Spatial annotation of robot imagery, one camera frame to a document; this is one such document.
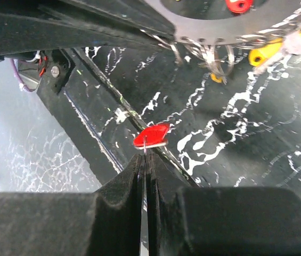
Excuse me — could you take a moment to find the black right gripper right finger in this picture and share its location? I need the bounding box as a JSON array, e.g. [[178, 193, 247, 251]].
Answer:
[[147, 154, 301, 255]]

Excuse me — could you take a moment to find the red key tag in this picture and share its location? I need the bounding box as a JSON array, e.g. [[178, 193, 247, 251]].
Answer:
[[133, 123, 169, 149]]

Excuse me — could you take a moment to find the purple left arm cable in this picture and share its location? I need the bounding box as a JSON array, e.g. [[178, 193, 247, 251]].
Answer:
[[9, 58, 38, 93]]

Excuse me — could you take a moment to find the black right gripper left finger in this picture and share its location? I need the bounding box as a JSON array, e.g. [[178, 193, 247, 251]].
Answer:
[[0, 155, 144, 255]]

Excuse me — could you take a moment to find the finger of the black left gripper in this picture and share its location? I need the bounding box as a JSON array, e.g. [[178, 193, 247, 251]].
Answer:
[[0, 1, 175, 56]]

